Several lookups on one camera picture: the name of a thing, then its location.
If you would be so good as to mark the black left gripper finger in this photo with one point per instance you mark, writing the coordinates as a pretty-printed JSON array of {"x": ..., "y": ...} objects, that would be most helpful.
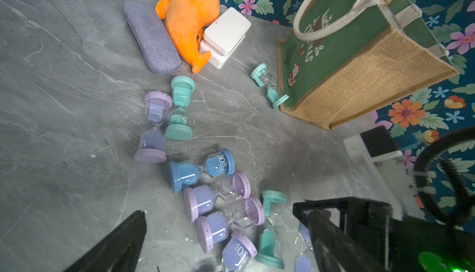
[{"x": 117, "y": 252}]

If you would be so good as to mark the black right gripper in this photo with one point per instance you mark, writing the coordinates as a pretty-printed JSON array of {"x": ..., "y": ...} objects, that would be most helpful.
[{"x": 348, "y": 234}]

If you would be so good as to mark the teal hourglass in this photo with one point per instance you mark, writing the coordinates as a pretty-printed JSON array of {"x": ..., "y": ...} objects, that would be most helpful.
[
  {"x": 178, "y": 128},
  {"x": 271, "y": 239},
  {"x": 263, "y": 79}
]

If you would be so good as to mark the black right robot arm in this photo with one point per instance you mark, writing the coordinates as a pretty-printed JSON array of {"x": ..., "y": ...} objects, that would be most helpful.
[{"x": 419, "y": 226}]

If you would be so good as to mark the purple hourglass second row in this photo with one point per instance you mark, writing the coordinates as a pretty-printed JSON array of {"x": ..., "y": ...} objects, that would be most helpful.
[{"x": 202, "y": 199}]

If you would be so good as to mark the purple hourglass third row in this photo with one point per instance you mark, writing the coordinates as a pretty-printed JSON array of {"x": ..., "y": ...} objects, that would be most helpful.
[{"x": 216, "y": 227}]

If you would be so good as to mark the purple hourglass centre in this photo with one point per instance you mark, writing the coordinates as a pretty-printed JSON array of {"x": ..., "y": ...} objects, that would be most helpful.
[{"x": 237, "y": 252}]

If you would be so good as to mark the purple hourglass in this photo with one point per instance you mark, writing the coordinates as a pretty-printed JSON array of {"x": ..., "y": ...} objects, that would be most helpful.
[
  {"x": 237, "y": 252},
  {"x": 151, "y": 148}
]

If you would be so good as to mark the purple hourglass upper left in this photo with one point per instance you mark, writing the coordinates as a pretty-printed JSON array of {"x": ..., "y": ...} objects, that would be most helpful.
[{"x": 151, "y": 148}]

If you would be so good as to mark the blue hourglass centre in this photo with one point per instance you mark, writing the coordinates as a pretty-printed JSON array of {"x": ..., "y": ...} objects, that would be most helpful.
[{"x": 186, "y": 173}]

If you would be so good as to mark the jute canvas tote bag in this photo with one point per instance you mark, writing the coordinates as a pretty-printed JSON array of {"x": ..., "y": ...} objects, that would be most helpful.
[{"x": 346, "y": 58}]

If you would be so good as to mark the white rectangular box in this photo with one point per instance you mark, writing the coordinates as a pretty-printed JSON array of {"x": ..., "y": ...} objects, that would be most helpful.
[{"x": 224, "y": 36}]

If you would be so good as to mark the orange plush toy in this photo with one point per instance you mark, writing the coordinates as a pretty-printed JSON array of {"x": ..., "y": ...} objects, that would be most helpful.
[{"x": 185, "y": 21}]

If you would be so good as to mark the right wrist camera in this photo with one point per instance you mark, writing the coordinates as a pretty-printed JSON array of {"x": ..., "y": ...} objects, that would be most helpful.
[{"x": 376, "y": 153}]

